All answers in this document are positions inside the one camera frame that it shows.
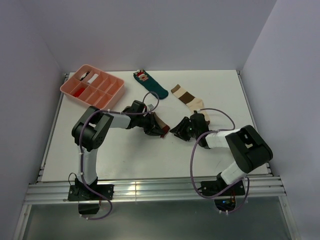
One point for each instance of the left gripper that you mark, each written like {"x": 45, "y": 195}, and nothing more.
{"x": 156, "y": 130}

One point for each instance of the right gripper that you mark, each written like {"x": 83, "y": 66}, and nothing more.
{"x": 181, "y": 127}

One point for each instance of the white rolled item in tray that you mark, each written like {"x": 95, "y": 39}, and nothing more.
{"x": 90, "y": 81}

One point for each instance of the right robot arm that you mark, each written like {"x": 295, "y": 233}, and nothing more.
{"x": 248, "y": 148}

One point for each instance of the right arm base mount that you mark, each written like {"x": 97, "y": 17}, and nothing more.
{"x": 225, "y": 202}

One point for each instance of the aluminium front rail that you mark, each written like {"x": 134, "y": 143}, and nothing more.
{"x": 170, "y": 189}

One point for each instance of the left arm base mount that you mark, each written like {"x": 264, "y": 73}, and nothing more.
{"x": 79, "y": 193}

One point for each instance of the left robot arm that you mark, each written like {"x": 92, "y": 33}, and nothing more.
{"x": 91, "y": 129}

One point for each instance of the pink divided organizer tray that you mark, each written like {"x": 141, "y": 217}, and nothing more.
{"x": 104, "y": 93}

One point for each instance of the red rolled item in tray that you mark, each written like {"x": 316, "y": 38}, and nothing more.
{"x": 79, "y": 92}

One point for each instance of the dark green Christmas sock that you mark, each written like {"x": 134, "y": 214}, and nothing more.
{"x": 150, "y": 84}

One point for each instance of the striped beige brown sock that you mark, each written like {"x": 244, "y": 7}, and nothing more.
{"x": 192, "y": 102}

